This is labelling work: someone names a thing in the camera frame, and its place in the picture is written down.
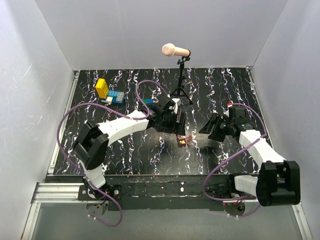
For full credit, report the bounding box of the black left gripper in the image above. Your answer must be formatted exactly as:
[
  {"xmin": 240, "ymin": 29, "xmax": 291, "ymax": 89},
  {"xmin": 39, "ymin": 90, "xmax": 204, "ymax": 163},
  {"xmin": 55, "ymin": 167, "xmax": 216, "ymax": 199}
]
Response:
[{"xmin": 159, "ymin": 111, "xmax": 185, "ymax": 137}]

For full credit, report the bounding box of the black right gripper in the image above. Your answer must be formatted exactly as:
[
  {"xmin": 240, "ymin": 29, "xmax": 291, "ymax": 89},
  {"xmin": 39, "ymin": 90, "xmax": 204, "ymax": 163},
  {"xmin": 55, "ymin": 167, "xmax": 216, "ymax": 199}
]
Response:
[{"xmin": 198, "ymin": 112, "xmax": 234, "ymax": 143}]

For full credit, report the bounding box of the brown weekly pill organizer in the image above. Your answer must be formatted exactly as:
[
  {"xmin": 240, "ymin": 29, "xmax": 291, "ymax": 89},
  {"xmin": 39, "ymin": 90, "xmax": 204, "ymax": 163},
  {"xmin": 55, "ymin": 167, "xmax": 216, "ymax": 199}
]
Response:
[{"xmin": 176, "ymin": 135, "xmax": 193, "ymax": 148}]

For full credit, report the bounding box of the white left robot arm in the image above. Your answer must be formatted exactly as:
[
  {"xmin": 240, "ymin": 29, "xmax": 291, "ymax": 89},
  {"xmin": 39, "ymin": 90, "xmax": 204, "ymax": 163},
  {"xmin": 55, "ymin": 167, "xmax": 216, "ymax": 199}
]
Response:
[{"xmin": 72, "ymin": 96, "xmax": 186, "ymax": 200}]

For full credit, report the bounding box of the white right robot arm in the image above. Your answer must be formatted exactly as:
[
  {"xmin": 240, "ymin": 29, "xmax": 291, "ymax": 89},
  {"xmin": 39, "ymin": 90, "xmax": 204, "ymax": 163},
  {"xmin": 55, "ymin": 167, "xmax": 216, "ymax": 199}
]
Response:
[{"xmin": 199, "ymin": 103, "xmax": 301, "ymax": 207}]

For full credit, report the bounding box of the black microphone tripod stand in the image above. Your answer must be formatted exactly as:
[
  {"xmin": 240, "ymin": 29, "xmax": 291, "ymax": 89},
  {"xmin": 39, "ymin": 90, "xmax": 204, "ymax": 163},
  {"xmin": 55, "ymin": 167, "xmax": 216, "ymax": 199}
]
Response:
[{"xmin": 169, "ymin": 56, "xmax": 193, "ymax": 106}]

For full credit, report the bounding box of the light blue toy brick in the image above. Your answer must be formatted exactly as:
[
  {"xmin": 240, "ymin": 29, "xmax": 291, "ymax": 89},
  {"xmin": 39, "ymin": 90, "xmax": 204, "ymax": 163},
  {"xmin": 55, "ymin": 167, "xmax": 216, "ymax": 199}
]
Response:
[{"xmin": 104, "ymin": 90, "xmax": 125, "ymax": 105}]

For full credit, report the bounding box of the pink microphone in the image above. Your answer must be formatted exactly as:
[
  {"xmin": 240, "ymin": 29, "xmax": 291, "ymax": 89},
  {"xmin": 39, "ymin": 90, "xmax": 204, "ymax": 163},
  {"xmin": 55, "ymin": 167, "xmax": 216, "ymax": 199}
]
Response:
[{"xmin": 161, "ymin": 43, "xmax": 191, "ymax": 57}]

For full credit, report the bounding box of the yellow toy brick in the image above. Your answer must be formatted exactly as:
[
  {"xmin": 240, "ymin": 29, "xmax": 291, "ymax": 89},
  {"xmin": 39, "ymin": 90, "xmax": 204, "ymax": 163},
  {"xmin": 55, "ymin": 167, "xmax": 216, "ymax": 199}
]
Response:
[{"xmin": 95, "ymin": 78, "xmax": 109, "ymax": 99}]

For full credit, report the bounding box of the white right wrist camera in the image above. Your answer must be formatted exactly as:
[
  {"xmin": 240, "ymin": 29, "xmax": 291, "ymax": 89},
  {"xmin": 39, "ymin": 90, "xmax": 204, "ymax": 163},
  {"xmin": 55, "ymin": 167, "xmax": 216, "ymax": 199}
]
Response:
[{"xmin": 223, "ymin": 102, "xmax": 233, "ymax": 117}]

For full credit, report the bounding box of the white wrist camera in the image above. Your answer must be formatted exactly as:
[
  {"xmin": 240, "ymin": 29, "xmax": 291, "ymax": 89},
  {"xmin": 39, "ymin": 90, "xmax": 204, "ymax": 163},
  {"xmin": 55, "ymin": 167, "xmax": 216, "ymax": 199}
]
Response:
[
  {"xmin": 172, "ymin": 98, "xmax": 181, "ymax": 114},
  {"xmin": 223, "ymin": 102, "xmax": 233, "ymax": 117}
]

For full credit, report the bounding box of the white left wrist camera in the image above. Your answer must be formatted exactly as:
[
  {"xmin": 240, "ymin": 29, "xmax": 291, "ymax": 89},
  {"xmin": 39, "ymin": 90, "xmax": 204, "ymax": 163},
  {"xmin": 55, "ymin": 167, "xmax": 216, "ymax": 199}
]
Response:
[{"xmin": 172, "ymin": 98, "xmax": 181, "ymax": 114}]

